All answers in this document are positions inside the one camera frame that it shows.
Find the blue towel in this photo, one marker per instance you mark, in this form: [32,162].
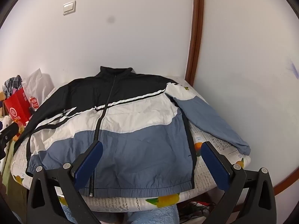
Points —
[154,217]

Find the brown wooden door frame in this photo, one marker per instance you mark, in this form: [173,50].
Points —
[195,39]

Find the white plastic bag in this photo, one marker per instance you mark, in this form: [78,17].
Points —
[38,84]

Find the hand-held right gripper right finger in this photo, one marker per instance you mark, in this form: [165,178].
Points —
[216,166]

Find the dark plaid cloth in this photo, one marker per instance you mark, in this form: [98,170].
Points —
[11,85]

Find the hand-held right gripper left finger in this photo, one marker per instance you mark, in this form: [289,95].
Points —
[88,163]

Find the white wall light switch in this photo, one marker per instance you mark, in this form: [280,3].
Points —
[69,7]

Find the black white blue jacket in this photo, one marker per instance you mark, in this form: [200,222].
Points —
[130,121]

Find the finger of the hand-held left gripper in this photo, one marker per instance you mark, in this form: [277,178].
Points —
[8,134]

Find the brown wooden baseboard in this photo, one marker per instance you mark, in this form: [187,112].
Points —
[286,183]

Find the olive green cloth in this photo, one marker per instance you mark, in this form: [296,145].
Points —
[14,182]

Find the red paper bag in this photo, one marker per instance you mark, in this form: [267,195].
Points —
[17,107]

